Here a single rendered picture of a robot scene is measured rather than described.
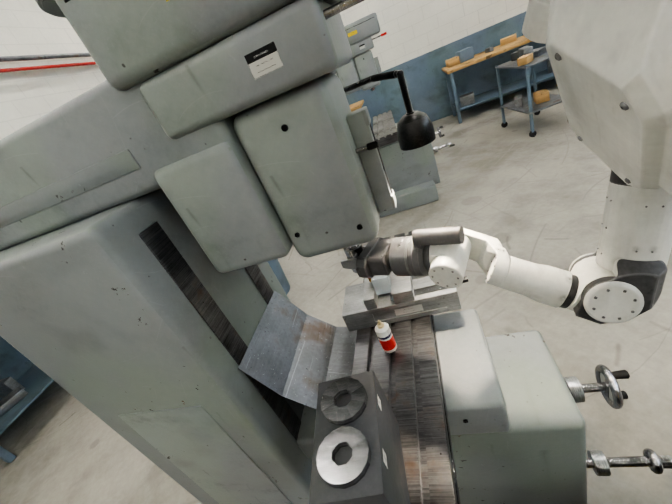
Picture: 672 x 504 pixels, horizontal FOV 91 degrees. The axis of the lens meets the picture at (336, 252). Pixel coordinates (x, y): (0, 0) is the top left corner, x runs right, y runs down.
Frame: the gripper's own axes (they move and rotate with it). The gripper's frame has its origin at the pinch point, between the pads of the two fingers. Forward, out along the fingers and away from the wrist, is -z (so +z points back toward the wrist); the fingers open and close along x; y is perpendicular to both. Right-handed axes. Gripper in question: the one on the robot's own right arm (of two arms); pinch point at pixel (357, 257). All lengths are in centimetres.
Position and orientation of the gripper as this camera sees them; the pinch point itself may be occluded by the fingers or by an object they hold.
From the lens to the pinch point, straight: 81.3
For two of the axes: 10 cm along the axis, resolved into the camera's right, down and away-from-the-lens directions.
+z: 8.0, -0.3, -6.0
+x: -4.7, 5.9, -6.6
